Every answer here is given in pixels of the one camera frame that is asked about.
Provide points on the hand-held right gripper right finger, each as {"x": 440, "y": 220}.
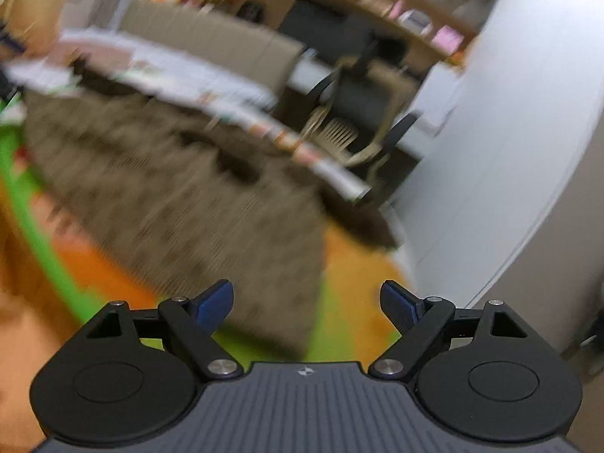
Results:
{"x": 401, "y": 304}

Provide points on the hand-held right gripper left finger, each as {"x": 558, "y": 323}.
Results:
{"x": 214, "y": 304}

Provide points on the giraffe printed blanket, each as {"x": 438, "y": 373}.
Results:
{"x": 354, "y": 273}

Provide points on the beige mesh office chair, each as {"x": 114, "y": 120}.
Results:
{"x": 363, "y": 89}

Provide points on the beige padded headboard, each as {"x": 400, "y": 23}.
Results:
{"x": 212, "y": 37}

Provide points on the black monitor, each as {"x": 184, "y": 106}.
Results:
{"x": 314, "y": 21}

